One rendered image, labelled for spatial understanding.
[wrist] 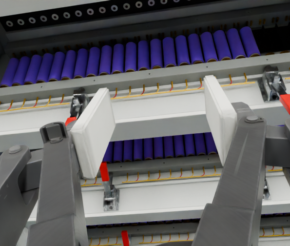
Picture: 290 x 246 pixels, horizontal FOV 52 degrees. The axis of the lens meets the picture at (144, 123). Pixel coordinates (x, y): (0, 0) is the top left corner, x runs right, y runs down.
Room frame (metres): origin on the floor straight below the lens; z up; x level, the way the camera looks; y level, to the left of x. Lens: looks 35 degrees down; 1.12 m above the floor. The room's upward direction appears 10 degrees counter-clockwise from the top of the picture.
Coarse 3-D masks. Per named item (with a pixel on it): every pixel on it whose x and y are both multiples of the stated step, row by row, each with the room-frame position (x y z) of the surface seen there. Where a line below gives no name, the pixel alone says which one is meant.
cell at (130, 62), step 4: (128, 44) 0.47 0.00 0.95; (132, 44) 0.47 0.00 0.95; (128, 48) 0.46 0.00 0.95; (132, 48) 0.46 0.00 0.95; (128, 52) 0.45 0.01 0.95; (132, 52) 0.45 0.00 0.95; (128, 56) 0.44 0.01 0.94; (132, 56) 0.44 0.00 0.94; (128, 60) 0.43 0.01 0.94; (132, 60) 0.43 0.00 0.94; (128, 64) 0.42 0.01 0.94; (132, 64) 0.42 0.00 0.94; (128, 68) 0.42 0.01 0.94; (132, 68) 0.41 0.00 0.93
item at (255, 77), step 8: (280, 72) 0.36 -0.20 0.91; (288, 72) 0.36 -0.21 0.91; (224, 80) 0.37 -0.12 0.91; (232, 80) 0.36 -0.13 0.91; (240, 80) 0.36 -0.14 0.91; (248, 80) 0.36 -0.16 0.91; (136, 88) 0.39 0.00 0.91; (152, 88) 0.38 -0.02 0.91; (160, 88) 0.38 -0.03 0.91; (168, 88) 0.38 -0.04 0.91; (176, 88) 0.38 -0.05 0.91; (72, 96) 0.40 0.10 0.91; (88, 96) 0.39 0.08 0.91; (112, 96) 0.39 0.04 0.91; (0, 104) 0.42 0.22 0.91; (8, 104) 0.41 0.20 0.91; (16, 104) 0.41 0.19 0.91; (24, 104) 0.41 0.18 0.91; (32, 104) 0.41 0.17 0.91; (40, 104) 0.41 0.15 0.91
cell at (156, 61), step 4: (152, 40) 0.47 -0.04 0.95; (156, 40) 0.46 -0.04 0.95; (152, 44) 0.46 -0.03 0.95; (156, 44) 0.45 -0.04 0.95; (160, 44) 0.46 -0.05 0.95; (152, 48) 0.45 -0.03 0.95; (156, 48) 0.44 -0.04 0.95; (160, 48) 0.45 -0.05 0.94; (152, 52) 0.44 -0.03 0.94; (156, 52) 0.44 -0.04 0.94; (160, 52) 0.44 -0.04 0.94; (152, 56) 0.43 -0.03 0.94; (156, 56) 0.43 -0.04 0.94; (160, 56) 0.43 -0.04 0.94; (152, 60) 0.42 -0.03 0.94; (156, 60) 0.42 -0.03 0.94; (160, 60) 0.42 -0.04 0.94; (152, 64) 0.41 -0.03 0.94; (156, 64) 0.41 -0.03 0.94; (160, 64) 0.41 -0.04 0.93; (152, 68) 0.41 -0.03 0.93
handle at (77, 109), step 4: (76, 100) 0.36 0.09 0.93; (76, 104) 0.36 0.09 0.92; (80, 104) 0.36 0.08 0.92; (76, 108) 0.35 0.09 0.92; (80, 108) 0.36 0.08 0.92; (72, 112) 0.35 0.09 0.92; (76, 112) 0.34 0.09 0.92; (72, 116) 0.33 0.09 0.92; (76, 116) 0.33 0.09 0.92; (68, 120) 0.32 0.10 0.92; (72, 120) 0.32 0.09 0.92
